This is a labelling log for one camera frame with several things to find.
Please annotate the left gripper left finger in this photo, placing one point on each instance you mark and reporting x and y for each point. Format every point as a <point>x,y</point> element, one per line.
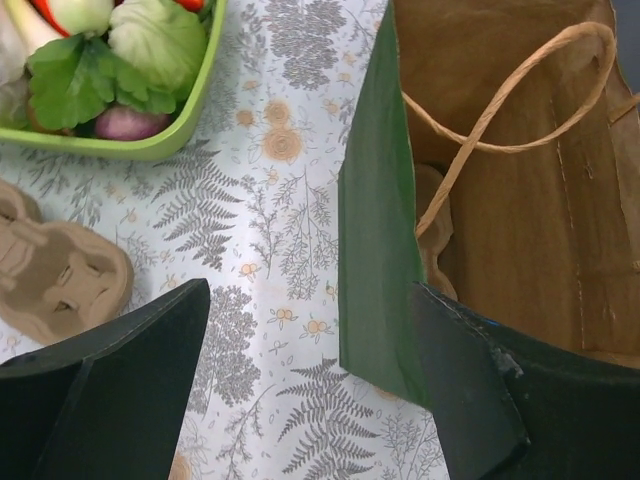
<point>108,403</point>

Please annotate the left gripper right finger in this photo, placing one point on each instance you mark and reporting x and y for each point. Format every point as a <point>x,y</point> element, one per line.
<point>508,406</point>

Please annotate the brown green paper bag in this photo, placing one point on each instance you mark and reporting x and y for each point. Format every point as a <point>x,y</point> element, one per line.
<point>494,153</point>

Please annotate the green plastic basket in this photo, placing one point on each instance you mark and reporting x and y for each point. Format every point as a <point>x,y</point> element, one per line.
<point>155,148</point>

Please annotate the purple onion toy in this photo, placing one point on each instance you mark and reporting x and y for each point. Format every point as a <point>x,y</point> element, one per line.
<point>122,123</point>

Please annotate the green spinach leaf toy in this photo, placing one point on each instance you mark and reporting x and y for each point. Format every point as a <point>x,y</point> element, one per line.
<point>75,79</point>

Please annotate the round green cabbage toy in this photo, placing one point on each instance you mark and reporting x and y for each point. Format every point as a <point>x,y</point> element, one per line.
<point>162,39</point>

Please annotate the large napa cabbage toy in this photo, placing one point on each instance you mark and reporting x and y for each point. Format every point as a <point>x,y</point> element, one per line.
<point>23,31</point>

